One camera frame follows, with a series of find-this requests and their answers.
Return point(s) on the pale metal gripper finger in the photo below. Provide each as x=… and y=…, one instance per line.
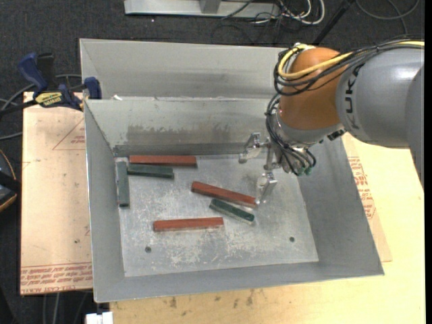
x=265, y=189
x=249, y=149

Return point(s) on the dark green flat block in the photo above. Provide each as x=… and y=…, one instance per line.
x=123, y=185
x=150, y=171
x=232, y=211

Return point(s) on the red-brown flat block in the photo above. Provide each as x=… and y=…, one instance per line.
x=188, y=224
x=162, y=160
x=222, y=193

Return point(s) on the grey metal bin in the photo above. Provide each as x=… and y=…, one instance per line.
x=202, y=248

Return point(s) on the brown cardboard board red print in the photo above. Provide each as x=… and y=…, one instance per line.
x=54, y=194

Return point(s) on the black cylinder on white bracket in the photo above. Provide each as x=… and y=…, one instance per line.
x=336, y=135

